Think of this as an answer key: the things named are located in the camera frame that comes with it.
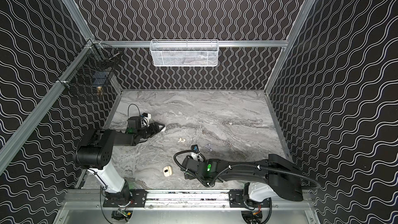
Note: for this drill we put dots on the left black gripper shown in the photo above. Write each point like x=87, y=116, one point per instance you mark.
x=147, y=129

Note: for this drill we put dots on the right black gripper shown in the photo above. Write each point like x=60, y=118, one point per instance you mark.
x=186, y=168

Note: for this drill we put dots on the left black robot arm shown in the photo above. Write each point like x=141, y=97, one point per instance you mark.
x=94, y=153

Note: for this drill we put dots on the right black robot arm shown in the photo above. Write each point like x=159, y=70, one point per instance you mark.
x=281, y=175

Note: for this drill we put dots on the beige charging case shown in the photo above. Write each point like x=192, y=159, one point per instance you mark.
x=167, y=171

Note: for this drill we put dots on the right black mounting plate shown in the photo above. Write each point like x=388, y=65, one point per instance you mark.
x=248, y=199

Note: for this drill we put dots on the black mounting plate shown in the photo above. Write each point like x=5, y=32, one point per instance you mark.
x=248, y=199
x=136, y=198

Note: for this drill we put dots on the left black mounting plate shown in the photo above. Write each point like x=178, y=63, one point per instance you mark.
x=136, y=198

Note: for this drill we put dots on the small brass object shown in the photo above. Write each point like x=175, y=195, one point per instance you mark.
x=99, y=91

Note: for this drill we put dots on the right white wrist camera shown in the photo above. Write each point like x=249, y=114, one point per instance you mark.
x=195, y=154

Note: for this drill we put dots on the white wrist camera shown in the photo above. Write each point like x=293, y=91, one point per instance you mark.
x=195, y=154
x=138, y=122

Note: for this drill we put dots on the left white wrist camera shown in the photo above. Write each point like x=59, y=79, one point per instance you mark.
x=138, y=122

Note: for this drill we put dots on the white wire mesh basket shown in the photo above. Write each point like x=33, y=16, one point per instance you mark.
x=185, y=52

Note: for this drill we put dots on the black wire basket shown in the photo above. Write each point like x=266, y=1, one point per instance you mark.
x=96, y=69

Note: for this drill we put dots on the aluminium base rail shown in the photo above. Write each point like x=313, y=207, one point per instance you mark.
x=161, y=200

